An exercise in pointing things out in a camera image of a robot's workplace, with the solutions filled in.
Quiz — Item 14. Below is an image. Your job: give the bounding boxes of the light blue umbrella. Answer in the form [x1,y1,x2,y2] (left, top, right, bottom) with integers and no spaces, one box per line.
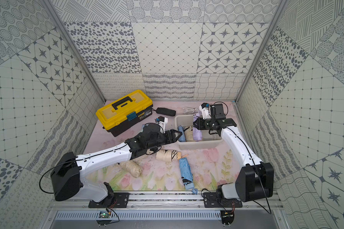
[178,126,186,142]

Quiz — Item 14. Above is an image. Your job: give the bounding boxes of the large beige umbrella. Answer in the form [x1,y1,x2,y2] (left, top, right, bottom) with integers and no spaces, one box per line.
[184,126,194,142]

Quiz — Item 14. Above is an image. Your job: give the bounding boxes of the white plastic storage box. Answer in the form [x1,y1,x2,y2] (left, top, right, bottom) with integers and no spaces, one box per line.
[174,114,223,150]

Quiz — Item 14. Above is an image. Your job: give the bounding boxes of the lavender umbrella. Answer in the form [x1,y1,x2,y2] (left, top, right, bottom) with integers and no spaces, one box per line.
[193,113,203,141]

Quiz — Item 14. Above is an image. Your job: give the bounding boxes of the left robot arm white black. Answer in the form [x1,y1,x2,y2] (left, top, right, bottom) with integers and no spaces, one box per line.
[50,123,183,207]

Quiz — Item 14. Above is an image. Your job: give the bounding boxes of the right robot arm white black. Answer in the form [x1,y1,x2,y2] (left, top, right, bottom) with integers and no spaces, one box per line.
[193,103,274,202]

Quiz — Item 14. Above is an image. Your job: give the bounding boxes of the beige umbrella black stripes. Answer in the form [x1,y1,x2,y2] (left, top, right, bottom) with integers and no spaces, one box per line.
[156,150,188,162]

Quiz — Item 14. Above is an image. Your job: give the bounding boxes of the crumpled beige umbrella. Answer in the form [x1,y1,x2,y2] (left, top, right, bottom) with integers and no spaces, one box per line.
[119,160,142,178]

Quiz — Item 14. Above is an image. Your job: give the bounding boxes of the sky blue long umbrella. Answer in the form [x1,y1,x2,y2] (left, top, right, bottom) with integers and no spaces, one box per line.
[179,157,198,195]

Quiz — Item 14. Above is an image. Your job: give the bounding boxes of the yellow black toolbox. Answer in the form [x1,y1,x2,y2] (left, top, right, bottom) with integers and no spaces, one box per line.
[96,90,153,137]

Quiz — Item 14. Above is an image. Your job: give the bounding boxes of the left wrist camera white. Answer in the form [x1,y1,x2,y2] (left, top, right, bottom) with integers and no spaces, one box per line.
[156,116,168,132]

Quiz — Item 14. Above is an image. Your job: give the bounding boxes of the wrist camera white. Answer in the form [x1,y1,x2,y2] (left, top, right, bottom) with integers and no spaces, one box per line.
[156,116,168,132]
[199,103,211,120]

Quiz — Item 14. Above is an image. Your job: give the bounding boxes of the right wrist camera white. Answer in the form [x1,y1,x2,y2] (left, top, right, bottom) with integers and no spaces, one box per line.
[199,103,211,120]

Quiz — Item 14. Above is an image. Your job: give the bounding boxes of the white coiled cable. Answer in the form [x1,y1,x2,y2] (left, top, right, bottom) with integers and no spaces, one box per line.
[182,106,200,115]

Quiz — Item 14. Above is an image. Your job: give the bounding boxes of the aluminium mounting rail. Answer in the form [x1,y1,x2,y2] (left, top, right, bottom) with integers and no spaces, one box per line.
[49,191,284,211]

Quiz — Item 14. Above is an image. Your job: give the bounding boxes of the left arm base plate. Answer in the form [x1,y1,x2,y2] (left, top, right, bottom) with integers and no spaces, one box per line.
[88,192,130,209]

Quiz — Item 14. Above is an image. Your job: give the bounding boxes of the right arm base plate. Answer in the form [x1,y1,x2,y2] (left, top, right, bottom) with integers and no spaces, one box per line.
[201,192,243,209]

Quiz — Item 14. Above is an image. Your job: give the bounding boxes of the white slotted cable duct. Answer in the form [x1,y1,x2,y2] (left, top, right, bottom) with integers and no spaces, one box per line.
[55,210,221,220]

